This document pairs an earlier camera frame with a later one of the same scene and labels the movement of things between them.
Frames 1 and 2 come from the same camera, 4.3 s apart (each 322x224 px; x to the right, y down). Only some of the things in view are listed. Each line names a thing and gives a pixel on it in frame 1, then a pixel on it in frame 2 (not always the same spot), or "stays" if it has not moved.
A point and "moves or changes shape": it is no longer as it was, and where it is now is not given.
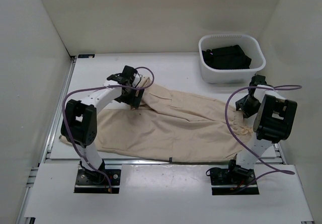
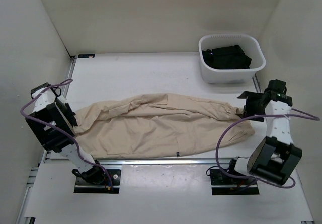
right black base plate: [227, 181] stays
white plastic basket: [250, 46] stays
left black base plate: [97, 181] stays
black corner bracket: [84, 56] stays
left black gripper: [133, 100] -> [70, 116]
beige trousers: [165, 124] moves or changes shape
